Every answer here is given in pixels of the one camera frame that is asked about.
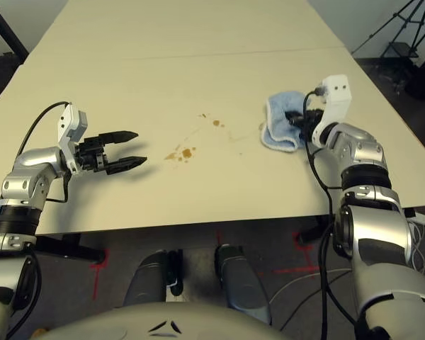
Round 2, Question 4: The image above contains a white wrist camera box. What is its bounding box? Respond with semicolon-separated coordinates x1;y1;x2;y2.
311;74;352;147
56;103;90;175

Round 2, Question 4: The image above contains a grey left robot leg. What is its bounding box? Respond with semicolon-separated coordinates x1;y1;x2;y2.
123;249;169;307

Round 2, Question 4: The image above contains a black table foot bar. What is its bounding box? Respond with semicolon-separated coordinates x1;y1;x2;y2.
35;233;106;264
299;215;336;245

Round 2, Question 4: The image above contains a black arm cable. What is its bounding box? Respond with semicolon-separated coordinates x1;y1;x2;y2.
6;101;74;337
302;88;362;340

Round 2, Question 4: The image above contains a black robot foot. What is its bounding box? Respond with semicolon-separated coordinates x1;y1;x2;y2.
166;249;184;297

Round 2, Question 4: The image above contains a white floor cable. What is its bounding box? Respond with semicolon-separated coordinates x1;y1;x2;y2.
268;267;353;319
408;216;425;284

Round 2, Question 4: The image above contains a grey robot torso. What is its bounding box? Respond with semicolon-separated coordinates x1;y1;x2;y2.
31;300;288;340

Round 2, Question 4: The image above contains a black camera tripod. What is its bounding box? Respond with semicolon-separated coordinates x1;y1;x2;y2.
352;0;425;60

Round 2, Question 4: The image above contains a red floor tape cross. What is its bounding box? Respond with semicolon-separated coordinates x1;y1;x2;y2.
272;232;322;276

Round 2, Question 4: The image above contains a grey robot leg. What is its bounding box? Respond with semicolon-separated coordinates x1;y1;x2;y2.
214;244;272;325
123;249;169;307

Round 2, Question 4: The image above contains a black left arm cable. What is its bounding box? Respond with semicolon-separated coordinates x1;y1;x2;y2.
6;101;74;337

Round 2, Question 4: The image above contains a black step stool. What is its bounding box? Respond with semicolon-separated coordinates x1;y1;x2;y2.
380;41;421;60

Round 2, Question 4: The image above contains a black framed side table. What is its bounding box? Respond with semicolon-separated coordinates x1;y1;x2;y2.
0;8;30;57

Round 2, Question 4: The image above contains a blue terry rag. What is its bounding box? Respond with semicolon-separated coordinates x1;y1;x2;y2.
260;91;311;154

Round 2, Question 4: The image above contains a grey right robot leg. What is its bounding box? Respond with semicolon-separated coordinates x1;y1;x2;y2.
214;244;272;325

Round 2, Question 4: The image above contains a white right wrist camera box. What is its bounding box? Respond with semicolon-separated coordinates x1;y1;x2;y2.
311;74;352;147

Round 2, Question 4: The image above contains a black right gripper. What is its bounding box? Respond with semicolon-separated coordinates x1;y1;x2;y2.
285;108;325;139

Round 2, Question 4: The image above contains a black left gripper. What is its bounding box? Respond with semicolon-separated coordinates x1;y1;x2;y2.
74;130;149;176

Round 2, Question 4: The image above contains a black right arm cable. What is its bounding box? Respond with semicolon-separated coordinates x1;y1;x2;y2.
302;88;362;340

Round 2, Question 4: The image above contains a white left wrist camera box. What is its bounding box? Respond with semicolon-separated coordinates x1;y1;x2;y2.
56;103;90;175

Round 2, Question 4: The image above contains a large brown liquid puddle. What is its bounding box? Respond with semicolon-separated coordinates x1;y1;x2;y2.
164;146;198;163

